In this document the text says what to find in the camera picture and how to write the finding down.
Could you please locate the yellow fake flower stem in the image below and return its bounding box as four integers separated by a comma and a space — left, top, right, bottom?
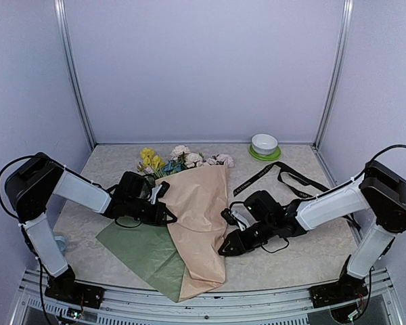
137, 148, 165, 179

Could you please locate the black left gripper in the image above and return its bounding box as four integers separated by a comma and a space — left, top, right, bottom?
127, 196, 177, 225

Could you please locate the aluminium frame post right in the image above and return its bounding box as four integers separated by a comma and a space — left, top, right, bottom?
313, 0, 354, 151

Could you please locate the aluminium frame post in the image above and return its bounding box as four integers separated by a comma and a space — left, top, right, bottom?
54, 0, 97, 151
313, 0, 354, 151

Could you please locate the aluminium frame post left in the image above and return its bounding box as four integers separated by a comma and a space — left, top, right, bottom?
54, 0, 97, 151

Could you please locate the pink rose stem bunch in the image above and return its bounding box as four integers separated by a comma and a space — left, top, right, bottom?
203, 154, 234, 168

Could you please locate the blue fake flower stem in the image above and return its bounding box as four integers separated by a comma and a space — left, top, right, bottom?
162, 160, 185, 175

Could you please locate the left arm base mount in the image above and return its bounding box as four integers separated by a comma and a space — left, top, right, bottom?
45, 282, 104, 309

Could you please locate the white ceramic bowl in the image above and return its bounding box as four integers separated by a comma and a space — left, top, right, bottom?
251, 133, 278, 155

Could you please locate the aluminium front rail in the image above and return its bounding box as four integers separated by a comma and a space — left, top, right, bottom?
5, 269, 406, 324

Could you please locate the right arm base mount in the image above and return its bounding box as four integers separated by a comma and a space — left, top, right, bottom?
309, 276, 368, 308

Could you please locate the green pink wrapping paper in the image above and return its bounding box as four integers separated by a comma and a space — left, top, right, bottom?
97, 165, 227, 303

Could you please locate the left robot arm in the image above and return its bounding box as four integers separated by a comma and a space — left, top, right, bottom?
0, 152, 177, 301

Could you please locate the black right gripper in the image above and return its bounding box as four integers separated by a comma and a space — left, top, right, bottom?
218, 217, 276, 256

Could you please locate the green plate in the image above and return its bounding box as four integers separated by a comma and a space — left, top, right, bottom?
249, 145, 281, 161

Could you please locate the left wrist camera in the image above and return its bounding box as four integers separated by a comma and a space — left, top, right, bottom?
148, 181, 170, 204

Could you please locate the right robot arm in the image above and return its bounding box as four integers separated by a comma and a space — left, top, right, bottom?
218, 160, 406, 301

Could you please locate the black printed ribbon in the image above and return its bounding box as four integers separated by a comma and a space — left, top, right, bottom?
232, 161, 362, 231

